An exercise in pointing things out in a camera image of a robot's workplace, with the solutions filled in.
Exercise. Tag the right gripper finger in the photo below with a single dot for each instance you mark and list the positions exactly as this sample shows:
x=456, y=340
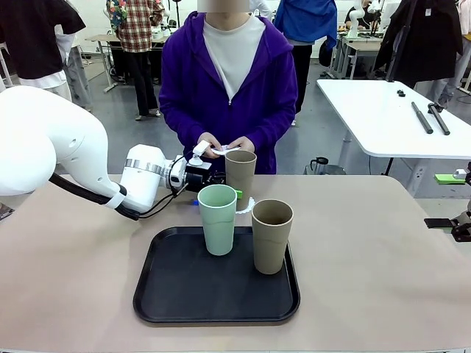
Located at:
x=447, y=178
x=460, y=228

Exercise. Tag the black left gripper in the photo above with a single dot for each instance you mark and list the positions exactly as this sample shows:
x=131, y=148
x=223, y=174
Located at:
x=198, y=177

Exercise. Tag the brown cup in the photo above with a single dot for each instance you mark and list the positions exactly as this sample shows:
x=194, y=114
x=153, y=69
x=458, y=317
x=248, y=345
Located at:
x=270, y=250
x=243, y=173

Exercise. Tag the white scalloped coaster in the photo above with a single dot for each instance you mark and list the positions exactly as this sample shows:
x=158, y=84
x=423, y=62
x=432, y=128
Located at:
x=251, y=208

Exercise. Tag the white coasters stack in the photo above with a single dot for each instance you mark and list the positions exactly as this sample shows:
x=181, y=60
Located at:
x=224, y=149

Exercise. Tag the pale green cup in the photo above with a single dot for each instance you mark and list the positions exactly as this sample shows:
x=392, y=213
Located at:
x=219, y=228

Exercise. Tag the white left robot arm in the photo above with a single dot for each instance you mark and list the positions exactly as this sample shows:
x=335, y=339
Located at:
x=37, y=128

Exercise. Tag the person's left hand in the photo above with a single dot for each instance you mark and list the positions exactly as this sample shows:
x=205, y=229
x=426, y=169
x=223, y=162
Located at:
x=244, y=143

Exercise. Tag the person's right hand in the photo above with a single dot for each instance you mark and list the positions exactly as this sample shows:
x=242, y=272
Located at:
x=211, y=139

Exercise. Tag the black rod with clamp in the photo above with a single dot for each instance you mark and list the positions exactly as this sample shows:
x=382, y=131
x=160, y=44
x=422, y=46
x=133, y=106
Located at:
x=439, y=119

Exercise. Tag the black metal rod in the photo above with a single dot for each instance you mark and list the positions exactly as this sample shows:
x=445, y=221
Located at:
x=422, y=117

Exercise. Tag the small black clamp piece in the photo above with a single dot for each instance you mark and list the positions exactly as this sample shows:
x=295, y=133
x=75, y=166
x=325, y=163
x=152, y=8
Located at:
x=400, y=92

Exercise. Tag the person in purple hoodie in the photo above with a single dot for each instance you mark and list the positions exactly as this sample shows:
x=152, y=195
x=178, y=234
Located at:
x=257, y=92

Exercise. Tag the white side table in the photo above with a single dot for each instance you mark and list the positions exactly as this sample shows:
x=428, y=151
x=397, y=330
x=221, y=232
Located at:
x=368, y=110

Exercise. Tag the black plastic tray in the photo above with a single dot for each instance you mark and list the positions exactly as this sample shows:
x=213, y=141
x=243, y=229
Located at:
x=221, y=294

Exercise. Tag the person in black coat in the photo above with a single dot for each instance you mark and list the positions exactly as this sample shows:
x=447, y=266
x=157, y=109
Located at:
x=423, y=44

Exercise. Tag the grey background desk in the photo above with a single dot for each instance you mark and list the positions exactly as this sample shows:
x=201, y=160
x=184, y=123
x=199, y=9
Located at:
x=358, y=44
x=103, y=38

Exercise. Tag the black bag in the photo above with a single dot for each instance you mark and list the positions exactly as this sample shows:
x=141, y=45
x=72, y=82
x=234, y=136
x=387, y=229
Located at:
x=325, y=53

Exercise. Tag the person in plaid shirt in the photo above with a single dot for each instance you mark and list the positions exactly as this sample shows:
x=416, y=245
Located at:
x=140, y=29

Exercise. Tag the person in blue jacket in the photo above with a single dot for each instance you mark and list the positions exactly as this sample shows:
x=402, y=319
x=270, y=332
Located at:
x=305, y=22

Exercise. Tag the small white background robot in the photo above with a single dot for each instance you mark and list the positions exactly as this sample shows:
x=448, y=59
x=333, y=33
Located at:
x=355, y=18

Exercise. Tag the person in grey trousers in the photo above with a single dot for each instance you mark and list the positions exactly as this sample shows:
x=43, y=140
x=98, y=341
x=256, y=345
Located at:
x=79, y=73

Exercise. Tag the dark patterned flat object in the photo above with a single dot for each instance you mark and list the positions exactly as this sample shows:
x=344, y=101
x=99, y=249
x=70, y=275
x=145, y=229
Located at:
x=5, y=212

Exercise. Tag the white cylindrical air purifier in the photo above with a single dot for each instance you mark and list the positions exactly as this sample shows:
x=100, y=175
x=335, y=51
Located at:
x=2, y=85

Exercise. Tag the person in black shirt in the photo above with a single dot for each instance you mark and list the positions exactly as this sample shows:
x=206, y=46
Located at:
x=29, y=36

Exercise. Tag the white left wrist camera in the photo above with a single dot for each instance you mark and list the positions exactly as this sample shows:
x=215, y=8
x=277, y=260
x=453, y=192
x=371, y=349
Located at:
x=201, y=149

